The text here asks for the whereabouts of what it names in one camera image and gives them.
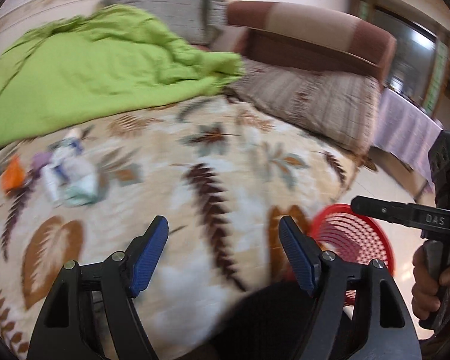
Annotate white sock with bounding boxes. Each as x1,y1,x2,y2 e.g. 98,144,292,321
61,156,99,206

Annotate small white box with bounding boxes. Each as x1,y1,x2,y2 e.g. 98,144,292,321
40,163,68,206

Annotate orange snack wrapper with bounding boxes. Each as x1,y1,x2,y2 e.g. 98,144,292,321
1,154,26,194

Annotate purple bag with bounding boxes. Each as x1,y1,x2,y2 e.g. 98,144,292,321
31,151,53,173

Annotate right hand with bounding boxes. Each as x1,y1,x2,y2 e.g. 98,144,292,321
411,246,450,320

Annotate purple cloth table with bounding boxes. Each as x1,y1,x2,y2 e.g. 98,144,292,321
372,88,442,184

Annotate red plastic basket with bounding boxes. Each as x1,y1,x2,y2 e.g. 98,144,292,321
284,203,397,307

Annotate striped brown pillow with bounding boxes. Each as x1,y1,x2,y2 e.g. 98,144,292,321
224,58,380,155

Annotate leaf pattern blanket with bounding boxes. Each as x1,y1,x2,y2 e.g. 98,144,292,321
0,97,358,359

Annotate brown padded headboard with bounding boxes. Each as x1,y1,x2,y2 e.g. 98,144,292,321
209,1,397,85

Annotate green quilt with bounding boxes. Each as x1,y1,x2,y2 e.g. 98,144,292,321
0,5,245,148

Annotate grey pillow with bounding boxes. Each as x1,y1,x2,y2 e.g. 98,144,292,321
101,0,227,46

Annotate wooden window frame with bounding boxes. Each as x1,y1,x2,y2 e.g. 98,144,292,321
349,0,450,118

